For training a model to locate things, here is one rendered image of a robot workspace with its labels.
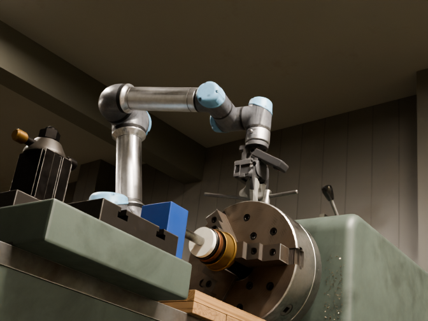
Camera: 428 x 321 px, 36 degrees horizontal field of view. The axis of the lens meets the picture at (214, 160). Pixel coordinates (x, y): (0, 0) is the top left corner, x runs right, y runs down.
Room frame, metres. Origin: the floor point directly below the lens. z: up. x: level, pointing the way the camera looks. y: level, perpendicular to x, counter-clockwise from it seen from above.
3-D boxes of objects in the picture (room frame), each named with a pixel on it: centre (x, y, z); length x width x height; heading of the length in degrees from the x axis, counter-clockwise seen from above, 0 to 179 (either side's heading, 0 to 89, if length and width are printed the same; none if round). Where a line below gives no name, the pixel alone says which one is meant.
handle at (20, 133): (1.10, 0.35, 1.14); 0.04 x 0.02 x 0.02; 142
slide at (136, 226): (1.10, 0.27, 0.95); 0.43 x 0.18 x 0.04; 52
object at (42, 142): (1.14, 0.32, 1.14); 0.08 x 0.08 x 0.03
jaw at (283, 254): (1.46, -0.15, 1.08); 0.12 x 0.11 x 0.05; 52
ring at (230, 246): (1.45, -0.03, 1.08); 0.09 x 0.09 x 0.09; 52
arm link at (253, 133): (1.80, -0.12, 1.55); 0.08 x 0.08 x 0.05
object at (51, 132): (1.14, 0.32, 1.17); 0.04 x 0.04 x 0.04
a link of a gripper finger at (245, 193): (1.79, -0.11, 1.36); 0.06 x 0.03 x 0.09; 52
